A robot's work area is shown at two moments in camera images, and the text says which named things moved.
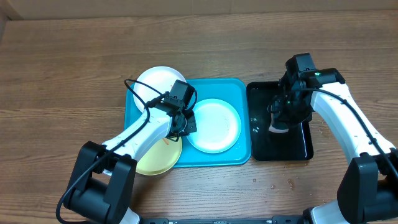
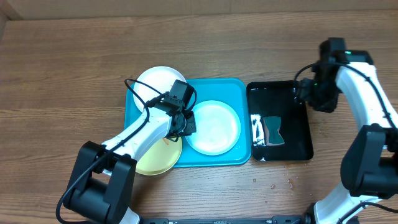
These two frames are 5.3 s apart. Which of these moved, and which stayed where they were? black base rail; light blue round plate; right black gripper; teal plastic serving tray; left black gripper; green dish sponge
Moved: green dish sponge; right black gripper
Stayed: light blue round plate; left black gripper; black base rail; teal plastic serving tray
